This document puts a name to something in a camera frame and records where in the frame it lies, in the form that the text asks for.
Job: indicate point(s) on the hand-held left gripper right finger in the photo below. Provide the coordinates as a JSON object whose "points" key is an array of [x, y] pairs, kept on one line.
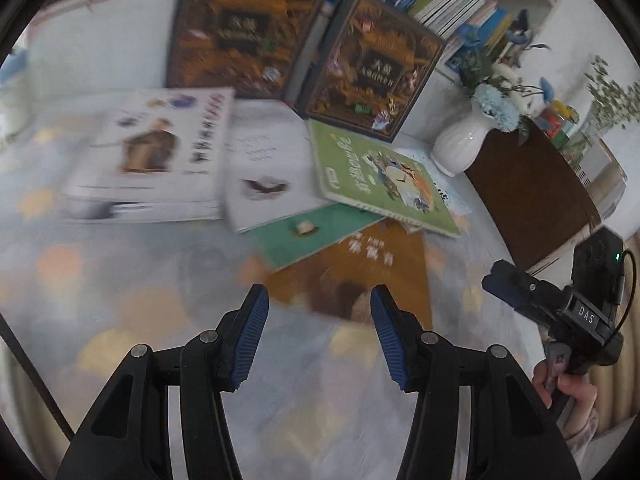
{"points": [[387, 340]]}

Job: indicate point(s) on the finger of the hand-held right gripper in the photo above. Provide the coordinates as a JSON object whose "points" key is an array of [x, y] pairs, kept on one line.
{"points": [[505, 291], [520, 280]]}

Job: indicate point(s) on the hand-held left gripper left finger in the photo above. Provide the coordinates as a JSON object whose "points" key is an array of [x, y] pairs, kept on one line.
{"points": [[250, 335]]}

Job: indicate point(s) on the brown orange book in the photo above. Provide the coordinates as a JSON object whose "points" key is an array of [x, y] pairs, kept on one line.
{"points": [[380, 270]]}

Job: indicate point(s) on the white book with robed figure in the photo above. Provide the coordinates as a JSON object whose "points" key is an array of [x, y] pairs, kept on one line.
{"points": [[160, 145]]}

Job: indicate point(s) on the person's right forearm pink sleeve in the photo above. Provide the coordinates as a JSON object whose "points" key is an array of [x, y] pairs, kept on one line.
{"points": [[582, 440]]}

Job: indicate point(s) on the row of white blue books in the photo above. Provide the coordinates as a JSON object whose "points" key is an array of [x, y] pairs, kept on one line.
{"points": [[435, 0]]}

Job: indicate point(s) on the person's right hand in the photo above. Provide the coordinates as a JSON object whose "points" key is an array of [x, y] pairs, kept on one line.
{"points": [[575, 395]]}

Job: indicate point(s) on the brown wooden cabinet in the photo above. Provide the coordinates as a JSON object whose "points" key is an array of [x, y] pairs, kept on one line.
{"points": [[530, 200]]}

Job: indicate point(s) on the teal green book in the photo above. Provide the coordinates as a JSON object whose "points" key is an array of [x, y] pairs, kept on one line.
{"points": [[310, 235]]}

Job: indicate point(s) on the white vase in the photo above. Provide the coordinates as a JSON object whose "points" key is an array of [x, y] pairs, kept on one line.
{"points": [[460, 145]]}

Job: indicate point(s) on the colourful toy jar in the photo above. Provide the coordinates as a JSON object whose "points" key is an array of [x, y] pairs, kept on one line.
{"points": [[560, 120]]}

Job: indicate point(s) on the light green picture book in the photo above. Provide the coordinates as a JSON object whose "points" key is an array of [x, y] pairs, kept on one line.
{"points": [[385, 175]]}

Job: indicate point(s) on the white book with bird picture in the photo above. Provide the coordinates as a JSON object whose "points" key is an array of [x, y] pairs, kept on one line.
{"points": [[265, 170]]}

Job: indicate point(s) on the blue white flower bouquet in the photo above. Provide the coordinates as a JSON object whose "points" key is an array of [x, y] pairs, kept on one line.
{"points": [[500, 100]]}

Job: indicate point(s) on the green dried plant sprig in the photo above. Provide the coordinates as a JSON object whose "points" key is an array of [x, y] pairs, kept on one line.
{"points": [[610, 95]]}

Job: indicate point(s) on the large dark ornate book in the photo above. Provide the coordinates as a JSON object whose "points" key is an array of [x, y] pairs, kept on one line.
{"points": [[240, 25], [370, 70]]}

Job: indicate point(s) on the white bookshelf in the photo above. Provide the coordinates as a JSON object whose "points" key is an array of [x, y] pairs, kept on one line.
{"points": [[100, 35]]}

